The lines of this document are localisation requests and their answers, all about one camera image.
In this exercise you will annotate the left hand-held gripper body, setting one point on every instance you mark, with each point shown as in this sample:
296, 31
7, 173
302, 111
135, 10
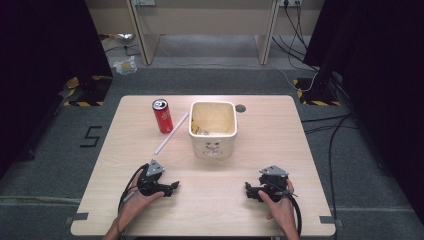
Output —
150, 185

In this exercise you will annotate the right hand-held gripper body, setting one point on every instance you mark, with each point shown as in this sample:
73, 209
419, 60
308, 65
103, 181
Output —
273, 185

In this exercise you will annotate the white paper straw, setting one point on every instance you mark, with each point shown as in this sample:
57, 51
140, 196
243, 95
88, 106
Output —
171, 133

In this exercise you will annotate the cream square bin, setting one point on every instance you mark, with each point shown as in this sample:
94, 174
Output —
213, 130

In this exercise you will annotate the red soda can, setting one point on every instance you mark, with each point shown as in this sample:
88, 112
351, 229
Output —
162, 116

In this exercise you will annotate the person's left hand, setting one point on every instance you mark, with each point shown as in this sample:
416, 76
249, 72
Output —
136, 205

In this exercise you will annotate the person's right hand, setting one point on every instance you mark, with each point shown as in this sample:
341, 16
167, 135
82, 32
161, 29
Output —
281, 210

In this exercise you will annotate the grey tape strip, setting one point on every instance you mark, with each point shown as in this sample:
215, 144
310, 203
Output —
77, 217
330, 220

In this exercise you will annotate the grey round table grommet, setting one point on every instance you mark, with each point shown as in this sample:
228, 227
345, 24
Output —
240, 108

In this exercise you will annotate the stand base with hazard tape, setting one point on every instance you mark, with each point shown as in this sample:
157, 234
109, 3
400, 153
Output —
316, 93
87, 91

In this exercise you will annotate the clear plastic bag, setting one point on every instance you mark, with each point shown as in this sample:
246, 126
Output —
125, 66

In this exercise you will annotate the black curtain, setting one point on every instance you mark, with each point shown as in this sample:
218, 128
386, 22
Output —
40, 66
383, 83

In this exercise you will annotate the white power strip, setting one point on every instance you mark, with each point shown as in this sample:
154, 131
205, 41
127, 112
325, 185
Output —
143, 2

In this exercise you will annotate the white wall socket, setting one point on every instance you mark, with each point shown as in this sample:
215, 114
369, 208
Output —
289, 2

